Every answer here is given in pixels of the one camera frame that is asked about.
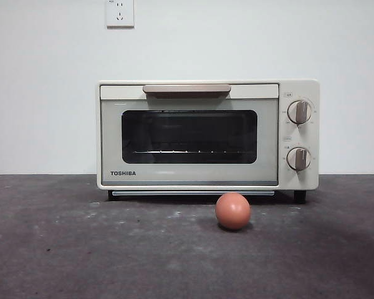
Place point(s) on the brown egg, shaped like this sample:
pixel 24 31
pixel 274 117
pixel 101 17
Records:
pixel 232 211

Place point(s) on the silver oven crumb tray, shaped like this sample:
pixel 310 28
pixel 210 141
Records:
pixel 193 193

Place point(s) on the beige oven knob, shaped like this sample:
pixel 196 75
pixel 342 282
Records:
pixel 299 112
pixel 298 159

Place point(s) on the cream Toshiba toaster oven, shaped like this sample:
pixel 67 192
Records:
pixel 299 90

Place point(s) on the white wall socket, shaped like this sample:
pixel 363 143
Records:
pixel 120 14

